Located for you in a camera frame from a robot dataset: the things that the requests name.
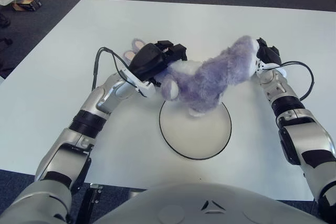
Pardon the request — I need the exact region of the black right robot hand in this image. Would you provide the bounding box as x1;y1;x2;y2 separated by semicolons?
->
256;37;282;70

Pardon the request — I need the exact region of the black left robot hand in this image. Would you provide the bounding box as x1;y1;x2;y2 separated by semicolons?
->
129;39;188;86

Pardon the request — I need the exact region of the purple plush bunny doll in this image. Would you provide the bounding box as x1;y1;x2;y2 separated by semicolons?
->
123;35;261;118

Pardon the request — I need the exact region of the white plate with black rim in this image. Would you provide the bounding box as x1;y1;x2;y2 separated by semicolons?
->
159;99;232;161

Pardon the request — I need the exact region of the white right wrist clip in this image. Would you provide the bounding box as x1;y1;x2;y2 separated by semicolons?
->
254;60;287;77

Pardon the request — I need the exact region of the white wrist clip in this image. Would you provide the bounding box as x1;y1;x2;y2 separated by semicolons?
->
254;60;287;77
117;68;155;99

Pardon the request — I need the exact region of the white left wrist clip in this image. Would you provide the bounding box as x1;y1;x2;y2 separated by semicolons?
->
117;68;155;99

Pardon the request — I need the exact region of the black cardboard box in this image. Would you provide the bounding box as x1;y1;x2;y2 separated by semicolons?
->
12;0;43;12

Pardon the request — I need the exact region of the black office chair base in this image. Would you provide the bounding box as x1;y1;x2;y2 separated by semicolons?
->
0;11;14;71

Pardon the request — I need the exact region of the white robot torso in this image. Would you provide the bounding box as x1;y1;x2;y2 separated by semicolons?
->
97;183;334;224

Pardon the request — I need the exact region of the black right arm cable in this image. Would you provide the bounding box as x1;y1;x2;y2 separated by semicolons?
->
262;61;315;101

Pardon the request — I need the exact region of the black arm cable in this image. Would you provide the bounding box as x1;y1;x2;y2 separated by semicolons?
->
262;61;315;101
90;47;132;93

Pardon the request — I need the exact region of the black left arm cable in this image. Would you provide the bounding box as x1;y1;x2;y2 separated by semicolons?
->
90;47;132;93

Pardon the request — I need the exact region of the black table frame bracket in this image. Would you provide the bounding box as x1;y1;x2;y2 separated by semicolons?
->
78;184;103;224

